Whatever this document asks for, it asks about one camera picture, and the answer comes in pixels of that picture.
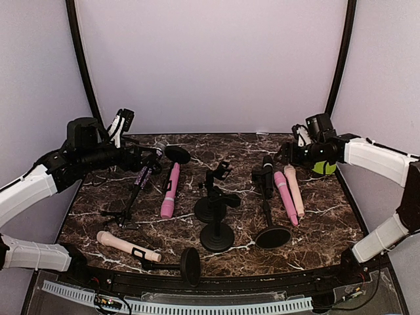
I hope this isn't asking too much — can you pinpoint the black stand holding small pink microphone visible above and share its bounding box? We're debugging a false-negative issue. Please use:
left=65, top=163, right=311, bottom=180
left=164, top=145, right=191, bottom=194

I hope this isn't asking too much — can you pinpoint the beige microphone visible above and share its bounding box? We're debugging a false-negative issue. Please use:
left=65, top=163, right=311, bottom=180
left=96, top=230, right=161, bottom=263
left=283, top=165, right=305, bottom=217

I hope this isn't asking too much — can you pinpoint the large pink microphone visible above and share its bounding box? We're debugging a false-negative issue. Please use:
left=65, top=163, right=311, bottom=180
left=274, top=171, right=299, bottom=226

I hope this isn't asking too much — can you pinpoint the black microphone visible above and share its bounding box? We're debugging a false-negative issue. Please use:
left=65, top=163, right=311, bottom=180
left=262, top=155, right=274, bottom=199

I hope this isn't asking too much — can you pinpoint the black frame post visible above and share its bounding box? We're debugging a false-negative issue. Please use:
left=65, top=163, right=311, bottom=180
left=65, top=0, right=104, bottom=127
left=325, top=0, right=357, bottom=116

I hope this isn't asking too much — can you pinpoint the small pink microphone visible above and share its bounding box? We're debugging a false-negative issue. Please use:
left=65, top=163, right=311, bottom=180
left=160, top=162, right=180, bottom=219

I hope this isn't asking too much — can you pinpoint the black round-base desk stand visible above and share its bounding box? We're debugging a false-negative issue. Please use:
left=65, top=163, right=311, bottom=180
left=200, top=193, right=241, bottom=253

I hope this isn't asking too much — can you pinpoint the grey cable duct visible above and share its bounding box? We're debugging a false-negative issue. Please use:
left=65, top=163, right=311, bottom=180
left=41, top=280, right=313, bottom=314

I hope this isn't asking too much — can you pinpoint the black stand with black microphone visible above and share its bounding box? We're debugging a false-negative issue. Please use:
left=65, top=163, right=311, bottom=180
left=252, top=168, right=291, bottom=250

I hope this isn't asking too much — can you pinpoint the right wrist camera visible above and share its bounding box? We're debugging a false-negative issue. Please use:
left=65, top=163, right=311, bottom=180
left=291, top=124, right=312, bottom=147

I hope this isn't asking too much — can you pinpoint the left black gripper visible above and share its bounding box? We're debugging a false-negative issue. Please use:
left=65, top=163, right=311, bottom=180
left=79, top=135, right=156, bottom=173

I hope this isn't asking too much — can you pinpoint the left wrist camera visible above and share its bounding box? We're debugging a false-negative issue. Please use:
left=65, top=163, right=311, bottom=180
left=107, top=108, right=135, bottom=148

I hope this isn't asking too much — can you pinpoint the black stand holding beige microphone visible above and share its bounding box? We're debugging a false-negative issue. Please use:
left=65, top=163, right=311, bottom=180
left=194, top=161, right=231, bottom=223

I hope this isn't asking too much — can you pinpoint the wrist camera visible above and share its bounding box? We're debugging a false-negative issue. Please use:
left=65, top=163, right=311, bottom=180
left=291, top=124, right=312, bottom=147
left=107, top=108, right=135, bottom=148

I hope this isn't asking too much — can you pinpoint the purple glitter microphone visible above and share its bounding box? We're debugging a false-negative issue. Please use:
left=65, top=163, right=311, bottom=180
left=131, top=142, right=166, bottom=198

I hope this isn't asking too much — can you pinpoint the left black frame post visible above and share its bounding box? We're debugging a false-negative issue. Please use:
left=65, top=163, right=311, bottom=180
left=65, top=0, right=104, bottom=127

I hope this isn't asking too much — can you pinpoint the black tripod stand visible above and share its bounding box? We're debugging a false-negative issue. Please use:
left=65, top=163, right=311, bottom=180
left=100, top=156, right=163, bottom=243

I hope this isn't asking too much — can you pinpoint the green disc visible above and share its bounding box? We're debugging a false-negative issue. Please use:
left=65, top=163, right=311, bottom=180
left=312, top=161, right=337, bottom=176

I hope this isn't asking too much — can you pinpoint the black front stand lying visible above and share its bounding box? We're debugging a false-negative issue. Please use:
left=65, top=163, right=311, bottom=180
left=131, top=247, right=201, bottom=287

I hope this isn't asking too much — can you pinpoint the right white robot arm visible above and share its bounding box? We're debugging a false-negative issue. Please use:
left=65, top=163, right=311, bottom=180
left=275, top=114, right=419, bottom=285

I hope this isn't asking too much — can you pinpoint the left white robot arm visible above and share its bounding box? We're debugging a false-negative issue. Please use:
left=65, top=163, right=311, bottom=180
left=1, top=109, right=146, bottom=286

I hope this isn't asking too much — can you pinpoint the black front rail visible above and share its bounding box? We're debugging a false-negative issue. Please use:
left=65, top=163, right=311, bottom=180
left=32, top=255, right=375, bottom=296

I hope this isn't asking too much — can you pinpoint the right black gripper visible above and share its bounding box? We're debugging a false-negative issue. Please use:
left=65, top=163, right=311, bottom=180
left=275, top=140, right=330, bottom=171

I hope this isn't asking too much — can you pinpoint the right black frame post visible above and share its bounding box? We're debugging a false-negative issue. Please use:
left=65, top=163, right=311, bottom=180
left=325, top=0, right=357, bottom=116

